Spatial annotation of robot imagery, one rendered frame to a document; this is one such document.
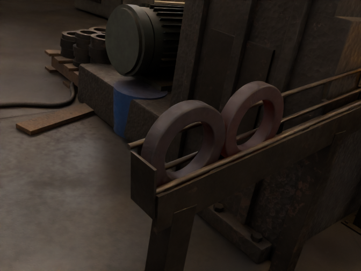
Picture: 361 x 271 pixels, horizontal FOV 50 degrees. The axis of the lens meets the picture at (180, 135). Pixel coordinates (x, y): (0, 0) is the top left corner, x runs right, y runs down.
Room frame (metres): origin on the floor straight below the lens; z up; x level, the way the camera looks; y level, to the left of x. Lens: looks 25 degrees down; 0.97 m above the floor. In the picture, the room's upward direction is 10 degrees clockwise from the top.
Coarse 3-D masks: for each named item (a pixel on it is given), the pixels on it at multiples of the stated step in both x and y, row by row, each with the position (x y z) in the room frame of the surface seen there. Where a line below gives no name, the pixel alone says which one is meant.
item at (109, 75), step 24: (120, 24) 2.08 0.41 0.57; (144, 24) 1.99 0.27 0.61; (168, 24) 2.08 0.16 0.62; (120, 48) 2.07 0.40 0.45; (144, 48) 1.95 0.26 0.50; (168, 48) 2.07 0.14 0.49; (96, 72) 2.21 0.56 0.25; (120, 72) 2.05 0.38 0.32; (144, 72) 2.03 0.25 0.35; (168, 72) 2.33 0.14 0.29; (96, 96) 2.14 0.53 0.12; (168, 96) 2.00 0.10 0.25; (144, 120) 1.79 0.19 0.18
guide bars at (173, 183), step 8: (352, 104) 1.03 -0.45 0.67; (360, 104) 1.05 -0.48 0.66; (336, 112) 0.97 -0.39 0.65; (320, 120) 0.91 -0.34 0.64; (296, 128) 0.85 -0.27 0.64; (304, 128) 0.87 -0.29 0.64; (280, 136) 0.81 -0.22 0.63; (288, 136) 0.82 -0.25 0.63; (264, 144) 0.77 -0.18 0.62; (240, 152) 0.72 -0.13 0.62; (248, 152) 0.73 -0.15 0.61; (224, 160) 0.68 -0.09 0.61; (232, 160) 0.70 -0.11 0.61; (200, 168) 0.65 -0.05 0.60; (208, 168) 0.65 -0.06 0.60; (184, 176) 0.61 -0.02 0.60; (192, 176) 0.62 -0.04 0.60; (168, 184) 0.59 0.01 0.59; (176, 184) 0.60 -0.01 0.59; (160, 192) 0.57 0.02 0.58
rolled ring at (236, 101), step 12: (252, 84) 0.77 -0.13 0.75; (264, 84) 0.77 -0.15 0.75; (240, 96) 0.74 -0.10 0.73; (252, 96) 0.74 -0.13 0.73; (264, 96) 0.77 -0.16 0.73; (276, 96) 0.80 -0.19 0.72; (228, 108) 0.73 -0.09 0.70; (240, 108) 0.72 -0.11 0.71; (264, 108) 0.82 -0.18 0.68; (276, 108) 0.80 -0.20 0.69; (228, 120) 0.71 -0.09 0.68; (240, 120) 0.73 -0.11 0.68; (264, 120) 0.82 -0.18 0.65; (276, 120) 0.81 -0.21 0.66; (228, 132) 0.71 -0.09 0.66; (264, 132) 0.81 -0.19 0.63; (276, 132) 0.82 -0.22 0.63; (228, 144) 0.71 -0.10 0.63; (252, 144) 0.79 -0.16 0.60
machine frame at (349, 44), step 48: (192, 0) 1.59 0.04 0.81; (240, 0) 1.41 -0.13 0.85; (288, 0) 1.27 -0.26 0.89; (336, 0) 1.16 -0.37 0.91; (192, 48) 1.51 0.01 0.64; (240, 48) 1.34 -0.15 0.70; (288, 48) 1.21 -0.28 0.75; (336, 48) 1.13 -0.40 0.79; (192, 96) 1.52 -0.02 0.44; (288, 96) 1.20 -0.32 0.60; (336, 96) 1.15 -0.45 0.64; (192, 144) 1.48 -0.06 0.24; (240, 144) 1.29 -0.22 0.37; (240, 192) 1.27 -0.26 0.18; (288, 192) 1.13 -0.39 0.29; (336, 192) 1.35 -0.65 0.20; (240, 240) 1.16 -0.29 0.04
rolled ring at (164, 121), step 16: (176, 112) 0.62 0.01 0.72; (192, 112) 0.63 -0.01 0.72; (208, 112) 0.66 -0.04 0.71; (160, 128) 0.60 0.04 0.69; (176, 128) 0.61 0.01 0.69; (208, 128) 0.68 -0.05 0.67; (224, 128) 0.70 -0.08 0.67; (144, 144) 0.60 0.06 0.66; (160, 144) 0.59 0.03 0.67; (208, 144) 0.69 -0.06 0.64; (160, 160) 0.59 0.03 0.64; (192, 160) 0.69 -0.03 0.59; (208, 160) 0.68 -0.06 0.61; (160, 176) 0.59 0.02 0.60; (176, 176) 0.64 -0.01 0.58
